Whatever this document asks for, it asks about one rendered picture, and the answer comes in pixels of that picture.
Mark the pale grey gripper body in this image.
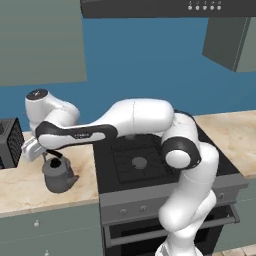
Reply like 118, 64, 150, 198
21, 137, 47, 163

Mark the grey kettle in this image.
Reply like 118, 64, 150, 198
41, 149, 81, 195

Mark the black and grey stove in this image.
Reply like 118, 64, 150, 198
92, 121, 250, 256

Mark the black boxy appliance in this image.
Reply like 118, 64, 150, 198
0, 117, 25, 170

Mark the grey-green drawer front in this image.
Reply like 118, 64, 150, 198
0, 202, 103, 244

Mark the grey-green cupboard door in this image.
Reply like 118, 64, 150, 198
0, 226, 105, 256

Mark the black oven door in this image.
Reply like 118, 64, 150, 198
103, 207, 234, 256

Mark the dark grey range hood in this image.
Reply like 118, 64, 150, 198
79, 0, 256, 19

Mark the grey-green base cupboard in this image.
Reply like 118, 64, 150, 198
213, 186, 256, 254

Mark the large grey-green wall cupboard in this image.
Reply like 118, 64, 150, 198
0, 0, 88, 87

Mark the grey oven door handle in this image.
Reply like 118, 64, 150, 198
103, 205, 241, 249

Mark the small grey-green wall cupboard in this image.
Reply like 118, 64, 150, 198
201, 16, 256, 74

